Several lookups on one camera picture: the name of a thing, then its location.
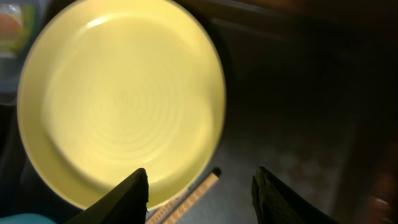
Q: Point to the yellow plate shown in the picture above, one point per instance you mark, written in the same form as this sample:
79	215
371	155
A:
113	86

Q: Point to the light blue bowl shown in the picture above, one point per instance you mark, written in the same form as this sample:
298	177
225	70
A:
26	218

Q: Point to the green snack wrapper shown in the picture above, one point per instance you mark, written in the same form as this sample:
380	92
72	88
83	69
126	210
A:
17	27

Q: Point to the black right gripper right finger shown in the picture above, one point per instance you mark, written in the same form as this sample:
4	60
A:
276	203

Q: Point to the dark brown serving tray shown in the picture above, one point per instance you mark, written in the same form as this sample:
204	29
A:
311	95

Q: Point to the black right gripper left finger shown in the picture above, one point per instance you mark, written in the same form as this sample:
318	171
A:
126	203

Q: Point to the wooden chopstick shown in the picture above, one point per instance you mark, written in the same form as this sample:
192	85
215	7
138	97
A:
191	199
160	214

